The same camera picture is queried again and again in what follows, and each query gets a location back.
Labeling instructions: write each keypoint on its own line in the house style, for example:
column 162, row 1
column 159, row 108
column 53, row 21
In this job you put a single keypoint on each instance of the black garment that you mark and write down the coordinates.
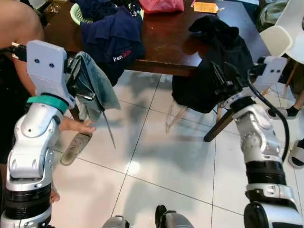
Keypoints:
column 209, row 71

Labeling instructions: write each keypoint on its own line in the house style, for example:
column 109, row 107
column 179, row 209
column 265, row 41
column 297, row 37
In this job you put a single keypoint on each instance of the grey blue towel garment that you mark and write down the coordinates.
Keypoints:
column 107, row 90

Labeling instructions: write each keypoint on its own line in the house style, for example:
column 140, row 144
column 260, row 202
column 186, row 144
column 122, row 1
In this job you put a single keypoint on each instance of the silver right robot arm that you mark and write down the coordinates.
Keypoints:
column 256, row 137

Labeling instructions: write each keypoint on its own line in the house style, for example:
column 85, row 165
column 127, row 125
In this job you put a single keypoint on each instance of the navy blue garment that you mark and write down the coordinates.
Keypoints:
column 109, row 38

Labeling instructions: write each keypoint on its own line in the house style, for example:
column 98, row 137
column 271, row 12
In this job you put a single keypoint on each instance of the person in black socks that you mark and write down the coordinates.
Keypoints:
column 292, row 111

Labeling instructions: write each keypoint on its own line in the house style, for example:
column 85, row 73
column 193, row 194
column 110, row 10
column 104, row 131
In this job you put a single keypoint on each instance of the pale green laundry basket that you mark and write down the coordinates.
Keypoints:
column 76, row 14

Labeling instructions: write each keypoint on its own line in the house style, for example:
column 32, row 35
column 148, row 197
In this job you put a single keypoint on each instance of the grey slipper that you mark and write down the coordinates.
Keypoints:
column 76, row 148

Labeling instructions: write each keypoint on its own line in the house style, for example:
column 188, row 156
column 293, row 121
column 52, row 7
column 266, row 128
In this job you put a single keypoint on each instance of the large white chair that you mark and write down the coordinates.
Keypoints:
column 294, row 28

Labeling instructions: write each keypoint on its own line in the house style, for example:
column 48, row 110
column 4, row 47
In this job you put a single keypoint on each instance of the grey green bag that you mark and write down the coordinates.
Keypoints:
column 270, row 14

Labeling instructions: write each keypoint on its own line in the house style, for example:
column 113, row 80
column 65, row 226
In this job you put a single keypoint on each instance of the dark wooden table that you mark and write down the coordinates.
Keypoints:
column 166, row 42

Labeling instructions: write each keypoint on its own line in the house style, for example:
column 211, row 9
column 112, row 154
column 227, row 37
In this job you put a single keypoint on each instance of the person in blue shorts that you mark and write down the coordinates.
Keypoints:
column 19, row 23

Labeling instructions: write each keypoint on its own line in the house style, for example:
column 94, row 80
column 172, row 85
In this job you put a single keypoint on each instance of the yellow packet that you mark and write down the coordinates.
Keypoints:
column 206, row 7

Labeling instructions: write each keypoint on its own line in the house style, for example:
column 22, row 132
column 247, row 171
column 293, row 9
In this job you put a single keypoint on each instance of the pink plastic bag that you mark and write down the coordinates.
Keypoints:
column 161, row 5

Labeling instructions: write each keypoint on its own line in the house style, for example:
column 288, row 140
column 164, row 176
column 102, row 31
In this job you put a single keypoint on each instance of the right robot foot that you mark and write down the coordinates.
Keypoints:
column 175, row 218

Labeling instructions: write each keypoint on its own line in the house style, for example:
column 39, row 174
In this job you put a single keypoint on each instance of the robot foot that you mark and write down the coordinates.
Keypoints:
column 116, row 222
column 175, row 218

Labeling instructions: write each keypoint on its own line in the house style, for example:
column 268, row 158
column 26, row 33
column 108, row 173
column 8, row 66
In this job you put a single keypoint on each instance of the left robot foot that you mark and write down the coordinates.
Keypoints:
column 116, row 222

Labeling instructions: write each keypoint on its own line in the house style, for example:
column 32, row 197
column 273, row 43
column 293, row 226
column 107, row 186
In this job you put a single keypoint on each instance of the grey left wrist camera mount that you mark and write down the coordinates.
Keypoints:
column 45, row 66

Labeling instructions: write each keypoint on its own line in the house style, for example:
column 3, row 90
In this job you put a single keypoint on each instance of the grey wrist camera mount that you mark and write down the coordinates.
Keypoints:
column 45, row 66
column 270, row 73

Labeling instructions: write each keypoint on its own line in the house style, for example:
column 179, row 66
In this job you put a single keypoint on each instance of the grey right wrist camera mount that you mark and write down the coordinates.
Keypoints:
column 270, row 73

